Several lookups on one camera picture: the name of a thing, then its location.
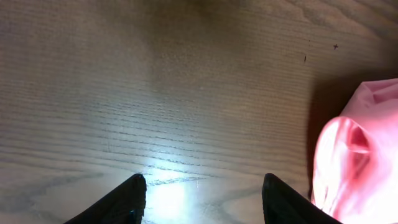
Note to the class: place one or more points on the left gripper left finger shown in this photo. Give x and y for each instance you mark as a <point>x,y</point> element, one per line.
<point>123,205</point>

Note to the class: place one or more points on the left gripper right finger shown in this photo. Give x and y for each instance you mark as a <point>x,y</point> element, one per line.
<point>283,205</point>

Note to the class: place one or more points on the pink printed t-shirt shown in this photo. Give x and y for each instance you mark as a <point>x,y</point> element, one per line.
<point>355,163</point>

